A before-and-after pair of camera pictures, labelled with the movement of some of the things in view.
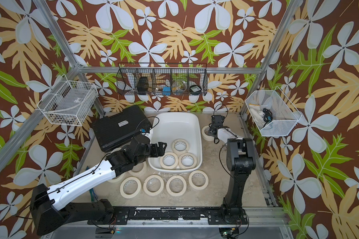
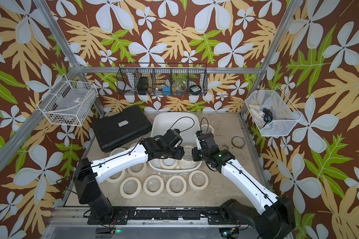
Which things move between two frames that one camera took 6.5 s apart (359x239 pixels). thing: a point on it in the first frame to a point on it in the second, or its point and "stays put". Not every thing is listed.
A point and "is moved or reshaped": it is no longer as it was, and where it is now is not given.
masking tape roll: x=153 y=185 stays put
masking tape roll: x=198 y=179 stays put
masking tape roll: x=130 y=187 stays put
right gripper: x=211 y=129 to x=194 y=152
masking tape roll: x=118 y=179 stays put
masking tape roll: x=205 y=136 is moved or reshaped
